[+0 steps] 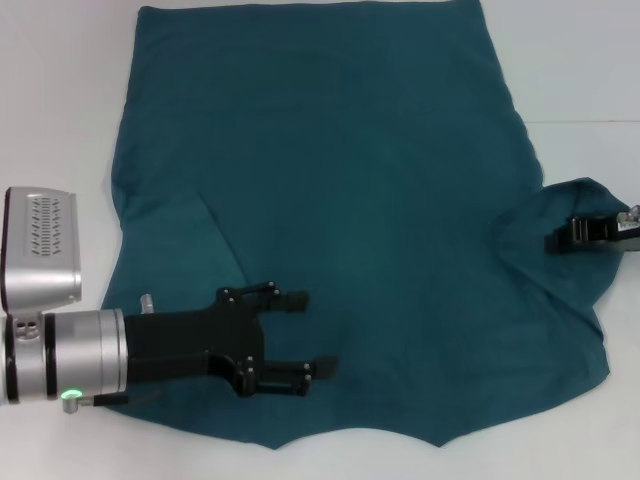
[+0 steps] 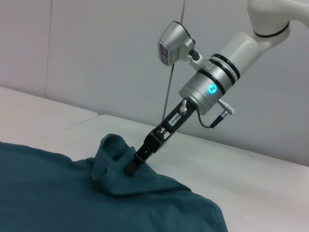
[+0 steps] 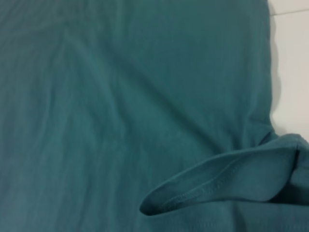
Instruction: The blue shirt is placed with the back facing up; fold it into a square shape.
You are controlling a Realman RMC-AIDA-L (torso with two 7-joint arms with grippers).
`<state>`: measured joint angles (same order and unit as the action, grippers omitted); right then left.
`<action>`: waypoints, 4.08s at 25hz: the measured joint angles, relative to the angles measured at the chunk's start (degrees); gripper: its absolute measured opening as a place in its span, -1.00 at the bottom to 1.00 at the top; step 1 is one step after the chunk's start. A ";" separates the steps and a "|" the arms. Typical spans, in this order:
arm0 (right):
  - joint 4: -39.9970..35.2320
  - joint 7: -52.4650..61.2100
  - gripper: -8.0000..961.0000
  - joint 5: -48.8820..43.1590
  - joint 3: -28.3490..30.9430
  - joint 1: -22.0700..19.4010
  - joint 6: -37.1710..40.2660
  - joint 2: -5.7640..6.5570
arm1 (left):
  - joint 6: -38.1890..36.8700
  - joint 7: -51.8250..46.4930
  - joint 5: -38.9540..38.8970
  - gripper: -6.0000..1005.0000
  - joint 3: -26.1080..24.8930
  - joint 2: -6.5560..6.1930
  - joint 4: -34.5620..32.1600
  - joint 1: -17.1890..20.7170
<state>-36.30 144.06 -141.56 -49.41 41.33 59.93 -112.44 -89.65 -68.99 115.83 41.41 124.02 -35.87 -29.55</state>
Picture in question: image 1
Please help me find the teal blue t-shirt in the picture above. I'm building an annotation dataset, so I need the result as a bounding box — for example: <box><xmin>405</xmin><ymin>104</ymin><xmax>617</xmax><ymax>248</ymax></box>
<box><xmin>99</xmin><ymin>0</ymin><xmax>631</xmax><ymax>437</ymax></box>

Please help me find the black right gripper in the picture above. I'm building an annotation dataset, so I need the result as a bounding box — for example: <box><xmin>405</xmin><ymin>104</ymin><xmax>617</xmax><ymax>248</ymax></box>
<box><xmin>544</xmin><ymin>213</ymin><xmax>640</xmax><ymax>256</ymax></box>

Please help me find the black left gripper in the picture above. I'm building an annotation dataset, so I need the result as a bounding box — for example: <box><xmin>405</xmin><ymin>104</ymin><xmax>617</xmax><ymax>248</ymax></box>
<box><xmin>123</xmin><ymin>281</ymin><xmax>341</xmax><ymax>400</ymax></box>

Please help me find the left gripper cable with plugs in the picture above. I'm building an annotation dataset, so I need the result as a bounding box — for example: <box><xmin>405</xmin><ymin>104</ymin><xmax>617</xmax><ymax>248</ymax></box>
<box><xmin>59</xmin><ymin>294</ymin><xmax>162</xmax><ymax>414</ymax></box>

